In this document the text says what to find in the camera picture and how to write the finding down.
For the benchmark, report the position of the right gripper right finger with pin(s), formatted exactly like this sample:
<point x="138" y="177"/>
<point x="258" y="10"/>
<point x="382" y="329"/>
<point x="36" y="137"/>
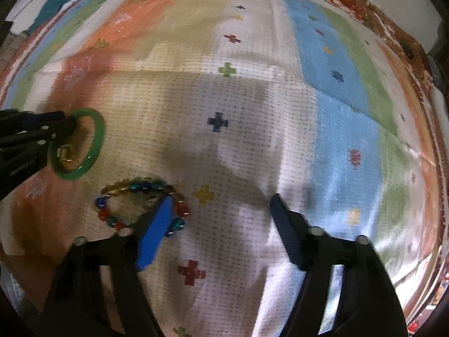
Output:
<point x="368" y="304"/>

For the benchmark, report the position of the green jade bangle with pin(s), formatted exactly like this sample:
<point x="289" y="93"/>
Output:
<point x="92" y="154"/>

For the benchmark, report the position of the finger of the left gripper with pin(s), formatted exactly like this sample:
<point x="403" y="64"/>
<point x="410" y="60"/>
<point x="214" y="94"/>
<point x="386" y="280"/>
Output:
<point x="48" y="132"/>
<point x="12" y="119"/>

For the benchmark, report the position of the striped colourful bed sheet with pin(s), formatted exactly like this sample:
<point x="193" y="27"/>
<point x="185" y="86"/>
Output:
<point x="222" y="168"/>

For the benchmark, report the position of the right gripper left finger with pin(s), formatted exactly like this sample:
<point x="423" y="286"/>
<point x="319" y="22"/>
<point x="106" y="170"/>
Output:
<point x="75" y="304"/>

